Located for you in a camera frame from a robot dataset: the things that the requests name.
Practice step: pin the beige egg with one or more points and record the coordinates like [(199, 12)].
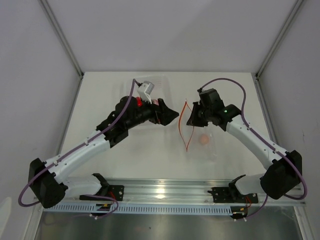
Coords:
[(204, 139)]

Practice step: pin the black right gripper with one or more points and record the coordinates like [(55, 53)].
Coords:
[(193, 120)]

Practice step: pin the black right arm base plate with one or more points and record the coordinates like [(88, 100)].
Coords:
[(231, 196)]

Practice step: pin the white slotted cable duct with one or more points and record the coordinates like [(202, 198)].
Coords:
[(132, 208)]

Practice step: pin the left aluminium frame post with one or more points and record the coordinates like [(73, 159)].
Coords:
[(56, 27)]

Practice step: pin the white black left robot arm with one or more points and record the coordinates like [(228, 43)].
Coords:
[(106, 135)]

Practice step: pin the aluminium front rail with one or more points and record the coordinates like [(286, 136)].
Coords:
[(170, 192)]

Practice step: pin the right aluminium frame post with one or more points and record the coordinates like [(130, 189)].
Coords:
[(281, 35)]

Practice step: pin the purple red onion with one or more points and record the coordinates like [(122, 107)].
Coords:
[(155, 101)]

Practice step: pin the clear zip bag red zipper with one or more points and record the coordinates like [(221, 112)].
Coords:
[(193, 149)]

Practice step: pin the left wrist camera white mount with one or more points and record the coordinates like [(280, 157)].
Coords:
[(144, 90)]

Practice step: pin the aluminium frame post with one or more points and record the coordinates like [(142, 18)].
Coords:
[(56, 27), (281, 35)]

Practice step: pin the red bell pepper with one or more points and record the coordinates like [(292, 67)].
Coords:
[(139, 101)]

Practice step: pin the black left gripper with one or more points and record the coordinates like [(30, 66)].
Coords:
[(160, 114)]

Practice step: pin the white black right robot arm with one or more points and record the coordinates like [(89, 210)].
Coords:
[(283, 168)]

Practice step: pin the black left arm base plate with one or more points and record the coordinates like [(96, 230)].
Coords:
[(116, 192)]

